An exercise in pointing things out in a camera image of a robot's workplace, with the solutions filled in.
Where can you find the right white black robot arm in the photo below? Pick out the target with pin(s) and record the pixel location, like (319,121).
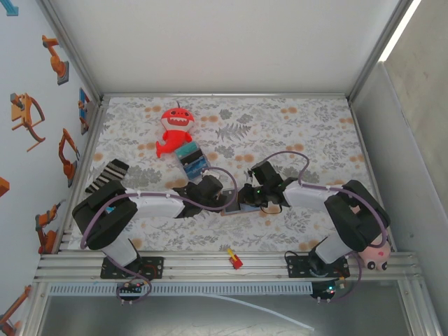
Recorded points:
(357,217)

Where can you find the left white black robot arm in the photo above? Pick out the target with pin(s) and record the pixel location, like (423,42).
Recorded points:
(105,217)

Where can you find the blue card stack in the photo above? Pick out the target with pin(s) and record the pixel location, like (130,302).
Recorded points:
(206,159)

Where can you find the dark credit card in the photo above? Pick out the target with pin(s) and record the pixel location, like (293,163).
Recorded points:
(192,158)

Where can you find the teal credit card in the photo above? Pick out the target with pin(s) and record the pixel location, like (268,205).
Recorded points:
(185,150)

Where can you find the small red yellow toy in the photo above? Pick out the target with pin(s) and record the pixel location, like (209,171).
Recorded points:
(235,260)

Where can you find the red shark plush toy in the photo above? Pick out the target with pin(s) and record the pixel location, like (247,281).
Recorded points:
(175,119)

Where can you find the floral patterned tablecloth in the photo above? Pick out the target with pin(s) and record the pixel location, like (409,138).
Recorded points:
(315,112)

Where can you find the black white striped sock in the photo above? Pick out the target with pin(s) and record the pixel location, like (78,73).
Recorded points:
(106,176)

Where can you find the pink plush toy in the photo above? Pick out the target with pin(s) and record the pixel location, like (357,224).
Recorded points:
(376,257)

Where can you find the white plastic tube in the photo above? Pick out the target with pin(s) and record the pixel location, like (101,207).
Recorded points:
(311,328)

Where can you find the white light strip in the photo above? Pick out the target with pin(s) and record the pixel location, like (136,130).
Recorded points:
(400,31)

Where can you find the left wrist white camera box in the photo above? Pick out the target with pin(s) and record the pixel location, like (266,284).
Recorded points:
(210,172)

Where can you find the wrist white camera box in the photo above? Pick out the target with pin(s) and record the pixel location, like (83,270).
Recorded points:
(210,172)
(250,172)

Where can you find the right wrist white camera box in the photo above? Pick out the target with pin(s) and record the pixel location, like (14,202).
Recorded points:
(250,172)

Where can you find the aluminium frame long rail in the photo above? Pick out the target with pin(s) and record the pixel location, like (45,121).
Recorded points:
(210,271)

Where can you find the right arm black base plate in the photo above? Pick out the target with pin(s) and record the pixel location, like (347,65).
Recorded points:
(295,269)

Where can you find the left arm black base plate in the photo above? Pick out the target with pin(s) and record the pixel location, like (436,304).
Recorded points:
(155,267)

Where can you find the aluminium frame thin rail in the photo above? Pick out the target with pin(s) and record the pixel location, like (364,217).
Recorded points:
(227,94)

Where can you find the aluminium frame side rail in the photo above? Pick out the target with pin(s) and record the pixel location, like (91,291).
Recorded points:
(84,168)

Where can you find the blue orange gantry wall sticker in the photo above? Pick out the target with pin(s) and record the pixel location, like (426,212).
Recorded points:
(83,108)

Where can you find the aluminium frame post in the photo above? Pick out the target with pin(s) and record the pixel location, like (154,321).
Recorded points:
(72,49)
(379,49)

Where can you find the orange robot claw wall sticker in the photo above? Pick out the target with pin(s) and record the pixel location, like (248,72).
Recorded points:
(21,113)

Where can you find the orange block wall sticker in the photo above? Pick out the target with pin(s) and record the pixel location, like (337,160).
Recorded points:
(3,187)

